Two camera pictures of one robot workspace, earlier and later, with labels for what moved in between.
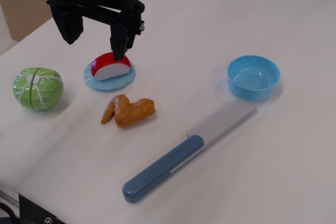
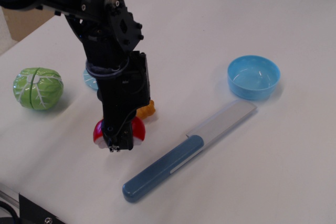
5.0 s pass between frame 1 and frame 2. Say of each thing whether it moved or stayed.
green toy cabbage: stayed
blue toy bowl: stayed
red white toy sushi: moved
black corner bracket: stayed
